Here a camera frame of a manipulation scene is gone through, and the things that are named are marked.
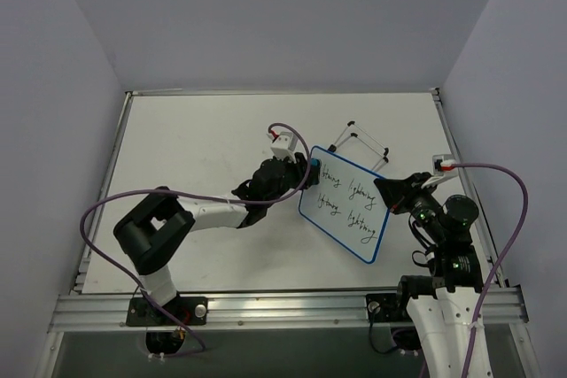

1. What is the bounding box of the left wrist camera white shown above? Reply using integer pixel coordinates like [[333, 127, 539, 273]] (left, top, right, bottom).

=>
[[267, 130, 298, 162]]

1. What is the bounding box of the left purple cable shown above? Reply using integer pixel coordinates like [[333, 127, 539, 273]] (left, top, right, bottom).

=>
[[80, 122, 314, 356]]

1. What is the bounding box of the aluminium front rail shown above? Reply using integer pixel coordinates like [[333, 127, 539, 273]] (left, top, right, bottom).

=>
[[46, 287, 531, 333]]

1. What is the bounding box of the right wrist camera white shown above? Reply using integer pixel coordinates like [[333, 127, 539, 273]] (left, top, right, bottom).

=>
[[422, 154, 458, 189]]

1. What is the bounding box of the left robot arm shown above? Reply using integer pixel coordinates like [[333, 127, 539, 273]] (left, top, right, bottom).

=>
[[113, 152, 321, 324]]

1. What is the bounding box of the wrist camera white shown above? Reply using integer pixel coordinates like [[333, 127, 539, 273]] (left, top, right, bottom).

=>
[[267, 130, 298, 162], [422, 154, 458, 189]]

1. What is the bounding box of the blue whiteboard eraser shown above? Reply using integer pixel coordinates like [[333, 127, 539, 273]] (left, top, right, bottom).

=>
[[310, 158, 321, 168]]

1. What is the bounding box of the purple cable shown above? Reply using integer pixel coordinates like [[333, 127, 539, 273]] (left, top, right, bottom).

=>
[[80, 122, 314, 356], [454, 162, 529, 378]]

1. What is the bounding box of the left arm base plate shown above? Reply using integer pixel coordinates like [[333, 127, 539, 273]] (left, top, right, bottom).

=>
[[125, 295, 208, 328]]

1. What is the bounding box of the wire whiteboard stand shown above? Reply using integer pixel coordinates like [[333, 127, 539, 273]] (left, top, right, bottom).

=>
[[327, 120, 390, 172]]

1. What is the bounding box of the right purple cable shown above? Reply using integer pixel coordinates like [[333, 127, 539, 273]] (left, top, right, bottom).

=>
[[454, 162, 529, 378]]

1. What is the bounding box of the blue-framed whiteboard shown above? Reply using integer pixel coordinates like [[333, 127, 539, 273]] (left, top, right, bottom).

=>
[[298, 146, 390, 265]]

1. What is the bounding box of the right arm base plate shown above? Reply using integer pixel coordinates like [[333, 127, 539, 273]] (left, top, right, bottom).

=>
[[365, 292, 402, 323]]

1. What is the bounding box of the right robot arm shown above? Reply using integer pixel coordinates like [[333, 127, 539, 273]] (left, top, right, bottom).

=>
[[374, 173, 493, 377]]

